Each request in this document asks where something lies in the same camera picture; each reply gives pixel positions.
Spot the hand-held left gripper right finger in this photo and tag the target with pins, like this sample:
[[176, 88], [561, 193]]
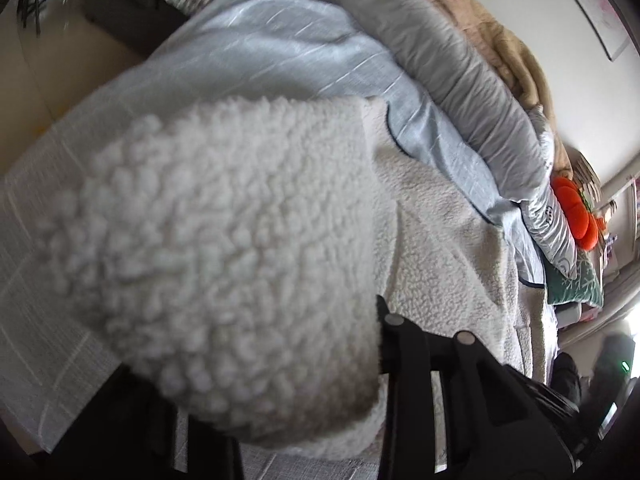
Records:
[[415, 360]]

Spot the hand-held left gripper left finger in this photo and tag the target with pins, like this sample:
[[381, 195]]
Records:
[[150, 425]]

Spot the cream fleece zip jacket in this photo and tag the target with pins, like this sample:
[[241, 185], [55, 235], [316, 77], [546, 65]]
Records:
[[225, 235]]

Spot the green leaf-pattern cushion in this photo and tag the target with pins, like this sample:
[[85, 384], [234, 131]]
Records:
[[580, 280]]

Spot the grey printed pillow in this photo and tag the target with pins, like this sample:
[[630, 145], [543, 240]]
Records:
[[550, 230]]

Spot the orange pumpkin plush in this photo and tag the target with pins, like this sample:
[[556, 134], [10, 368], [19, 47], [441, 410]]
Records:
[[575, 215]]

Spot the plain grey pillow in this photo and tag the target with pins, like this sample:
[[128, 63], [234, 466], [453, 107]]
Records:
[[450, 85]]

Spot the tan plush blanket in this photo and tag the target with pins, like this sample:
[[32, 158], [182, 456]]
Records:
[[510, 55]]

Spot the light blue checked bedsheet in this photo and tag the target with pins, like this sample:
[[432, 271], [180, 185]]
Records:
[[280, 45]]

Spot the dark grey mattress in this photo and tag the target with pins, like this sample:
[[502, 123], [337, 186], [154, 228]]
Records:
[[135, 15]]

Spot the framed wall picture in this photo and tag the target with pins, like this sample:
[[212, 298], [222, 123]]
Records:
[[595, 5]]

